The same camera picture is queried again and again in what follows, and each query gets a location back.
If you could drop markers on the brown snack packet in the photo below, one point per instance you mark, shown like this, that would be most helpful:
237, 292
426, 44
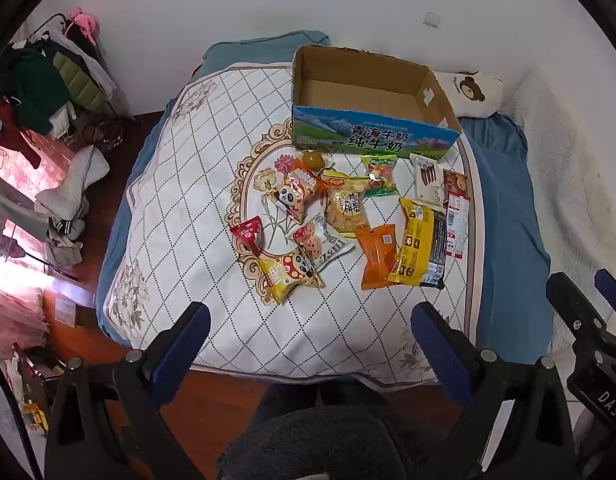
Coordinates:
455, 180

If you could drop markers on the blue pillow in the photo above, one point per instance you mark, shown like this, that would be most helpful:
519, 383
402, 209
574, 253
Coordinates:
268, 45

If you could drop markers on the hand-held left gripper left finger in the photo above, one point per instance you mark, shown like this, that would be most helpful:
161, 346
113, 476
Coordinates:
180, 346

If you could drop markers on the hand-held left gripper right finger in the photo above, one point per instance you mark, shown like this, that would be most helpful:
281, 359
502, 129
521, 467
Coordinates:
440, 355

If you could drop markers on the white chocolate stick packet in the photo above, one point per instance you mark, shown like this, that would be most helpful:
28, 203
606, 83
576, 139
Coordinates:
427, 180

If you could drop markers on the white packet with red label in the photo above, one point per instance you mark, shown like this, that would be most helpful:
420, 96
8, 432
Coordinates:
457, 225

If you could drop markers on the red and white snack packet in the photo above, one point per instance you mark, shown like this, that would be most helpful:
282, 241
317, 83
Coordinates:
308, 237

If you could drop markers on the white wall switch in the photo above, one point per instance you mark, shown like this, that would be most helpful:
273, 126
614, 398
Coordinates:
431, 19

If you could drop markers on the large yellow snack packet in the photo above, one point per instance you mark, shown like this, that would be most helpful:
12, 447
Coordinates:
412, 242

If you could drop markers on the dark green garment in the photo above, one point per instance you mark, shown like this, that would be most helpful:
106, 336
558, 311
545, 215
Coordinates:
35, 90

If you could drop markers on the white quilted bed cover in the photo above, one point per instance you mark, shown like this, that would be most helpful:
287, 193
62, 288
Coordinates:
213, 125

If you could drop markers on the pink plush toy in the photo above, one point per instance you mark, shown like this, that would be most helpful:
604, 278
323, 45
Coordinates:
83, 20

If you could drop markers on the small yellow snack packet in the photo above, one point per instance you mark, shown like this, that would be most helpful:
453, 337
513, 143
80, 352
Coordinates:
275, 278

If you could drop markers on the black snack packet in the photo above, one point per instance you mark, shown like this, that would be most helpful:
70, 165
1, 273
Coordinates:
439, 250

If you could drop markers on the grey cloth heap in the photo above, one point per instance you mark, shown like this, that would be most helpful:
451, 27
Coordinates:
63, 250

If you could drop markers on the brown sandals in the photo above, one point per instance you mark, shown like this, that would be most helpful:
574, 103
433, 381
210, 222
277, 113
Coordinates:
105, 130

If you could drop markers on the pink lace curtain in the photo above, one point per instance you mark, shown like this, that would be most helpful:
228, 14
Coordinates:
13, 285

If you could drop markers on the plain orange snack packet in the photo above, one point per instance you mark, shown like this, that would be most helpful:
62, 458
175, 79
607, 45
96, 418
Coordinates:
377, 257

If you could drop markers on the cardboard box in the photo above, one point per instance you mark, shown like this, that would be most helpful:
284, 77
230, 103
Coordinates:
368, 135

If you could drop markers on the clothes rack with garments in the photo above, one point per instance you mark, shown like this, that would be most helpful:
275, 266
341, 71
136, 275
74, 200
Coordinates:
95, 72

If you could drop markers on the silver striped snack packet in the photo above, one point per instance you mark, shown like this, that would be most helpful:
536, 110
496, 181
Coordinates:
334, 248

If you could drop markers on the red triangular snack packet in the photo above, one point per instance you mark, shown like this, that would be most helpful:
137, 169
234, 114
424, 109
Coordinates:
248, 232

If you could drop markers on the dark red garment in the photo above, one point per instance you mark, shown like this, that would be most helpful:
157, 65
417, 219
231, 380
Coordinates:
18, 140

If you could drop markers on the white cloth heap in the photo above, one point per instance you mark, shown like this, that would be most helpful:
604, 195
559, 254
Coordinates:
73, 185

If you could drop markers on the round brown jelly cup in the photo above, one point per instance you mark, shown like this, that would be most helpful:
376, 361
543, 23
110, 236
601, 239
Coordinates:
310, 158

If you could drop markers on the red panda snack packet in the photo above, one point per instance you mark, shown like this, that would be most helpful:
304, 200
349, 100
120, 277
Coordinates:
302, 267

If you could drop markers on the blue bedsheet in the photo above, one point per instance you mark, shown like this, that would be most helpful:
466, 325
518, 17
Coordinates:
502, 210

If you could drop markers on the person's dark fleece trousers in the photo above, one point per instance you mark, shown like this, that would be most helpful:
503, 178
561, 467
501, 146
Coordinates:
318, 440

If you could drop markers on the olive green padded vest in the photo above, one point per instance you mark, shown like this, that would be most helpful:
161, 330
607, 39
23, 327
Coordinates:
75, 80

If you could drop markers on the white bear print pillow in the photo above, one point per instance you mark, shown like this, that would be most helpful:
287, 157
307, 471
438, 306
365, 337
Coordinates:
475, 92

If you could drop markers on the orange panda snack packet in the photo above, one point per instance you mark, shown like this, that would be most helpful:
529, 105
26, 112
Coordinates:
300, 192

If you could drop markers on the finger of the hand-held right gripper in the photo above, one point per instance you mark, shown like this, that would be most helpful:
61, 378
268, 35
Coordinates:
570, 300
612, 291

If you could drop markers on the yellow biscuit packet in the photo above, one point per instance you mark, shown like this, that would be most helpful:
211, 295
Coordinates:
345, 205

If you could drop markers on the green candy packet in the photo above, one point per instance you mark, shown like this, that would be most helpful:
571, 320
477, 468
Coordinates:
380, 175

